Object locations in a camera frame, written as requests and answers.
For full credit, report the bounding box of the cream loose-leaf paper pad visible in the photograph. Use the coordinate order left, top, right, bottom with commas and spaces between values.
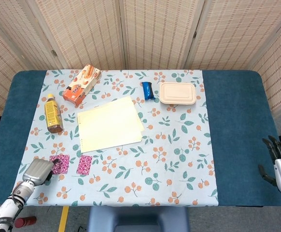
77, 96, 143, 154

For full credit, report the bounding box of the red cylinder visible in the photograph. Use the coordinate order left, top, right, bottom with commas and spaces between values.
14, 216, 38, 229

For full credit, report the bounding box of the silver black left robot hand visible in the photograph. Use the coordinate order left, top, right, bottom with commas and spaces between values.
22, 156, 61, 187

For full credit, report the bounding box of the beige lidded lunch box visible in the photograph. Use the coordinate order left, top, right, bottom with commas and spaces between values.
158, 82, 197, 105

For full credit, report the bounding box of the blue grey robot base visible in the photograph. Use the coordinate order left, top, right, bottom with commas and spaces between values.
87, 206, 190, 232

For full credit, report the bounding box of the light blue fruit-print tablecloth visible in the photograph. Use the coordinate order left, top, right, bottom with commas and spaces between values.
9, 69, 220, 207

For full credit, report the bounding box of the orange biscuit box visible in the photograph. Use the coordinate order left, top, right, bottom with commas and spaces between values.
62, 63, 102, 108

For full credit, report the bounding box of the blue snack packet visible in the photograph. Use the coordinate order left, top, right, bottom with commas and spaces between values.
141, 81, 155, 100

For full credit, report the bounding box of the loose cream paper sheet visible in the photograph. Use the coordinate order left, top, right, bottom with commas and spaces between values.
130, 101, 145, 133

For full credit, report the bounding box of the teal table cover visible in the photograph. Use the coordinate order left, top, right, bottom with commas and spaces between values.
0, 69, 281, 208

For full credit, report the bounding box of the tea bottle with yellow label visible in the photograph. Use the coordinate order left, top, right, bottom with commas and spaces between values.
43, 94, 64, 133

